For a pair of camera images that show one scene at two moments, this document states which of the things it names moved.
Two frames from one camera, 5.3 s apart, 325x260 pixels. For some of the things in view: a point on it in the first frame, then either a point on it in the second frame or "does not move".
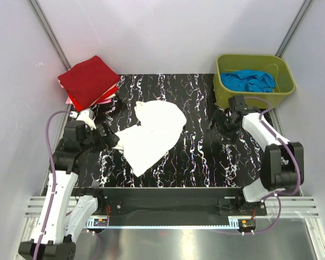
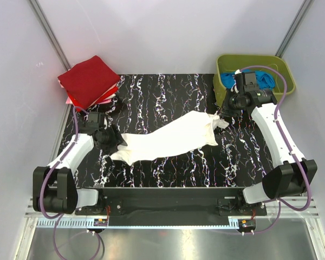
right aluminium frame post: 306,6 does not move
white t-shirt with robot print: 161,124 → 192,131
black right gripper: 222,123 → 225,105
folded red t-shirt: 104,97 does not move
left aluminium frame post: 49,31 does not move
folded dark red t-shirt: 88,80 does not move
